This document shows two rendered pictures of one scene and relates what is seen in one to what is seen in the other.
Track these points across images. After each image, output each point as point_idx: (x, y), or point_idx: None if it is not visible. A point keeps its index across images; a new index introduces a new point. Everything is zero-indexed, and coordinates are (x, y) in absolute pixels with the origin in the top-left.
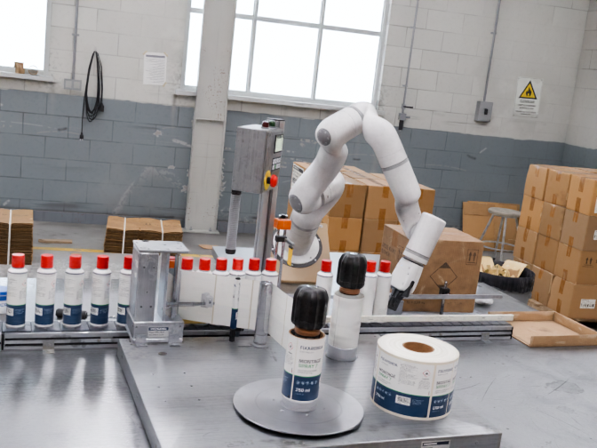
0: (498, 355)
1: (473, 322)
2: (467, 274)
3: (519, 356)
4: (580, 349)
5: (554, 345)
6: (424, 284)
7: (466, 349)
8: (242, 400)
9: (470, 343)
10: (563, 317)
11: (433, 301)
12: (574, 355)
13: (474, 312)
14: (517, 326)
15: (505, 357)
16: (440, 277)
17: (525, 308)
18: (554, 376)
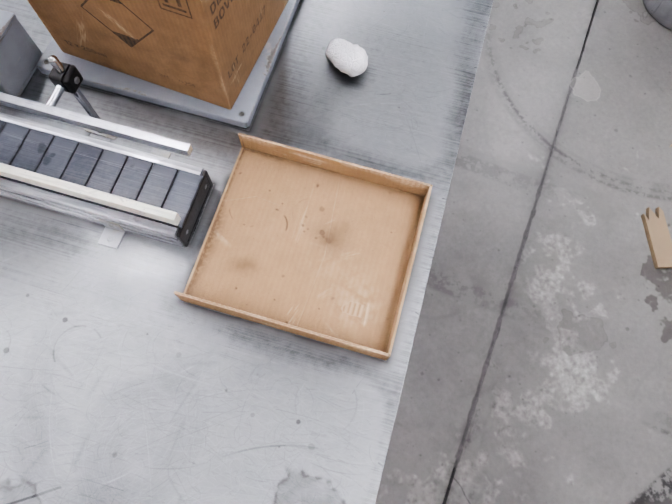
0: (53, 307)
1: (97, 183)
2: (178, 32)
3: (90, 334)
4: (298, 360)
5: (249, 319)
6: (79, 20)
7: (14, 255)
8: None
9: (62, 231)
10: (420, 221)
11: (124, 60)
12: (243, 380)
13: (238, 109)
14: (282, 196)
15: (52, 325)
16: (109, 17)
17: (436, 115)
18: (45, 459)
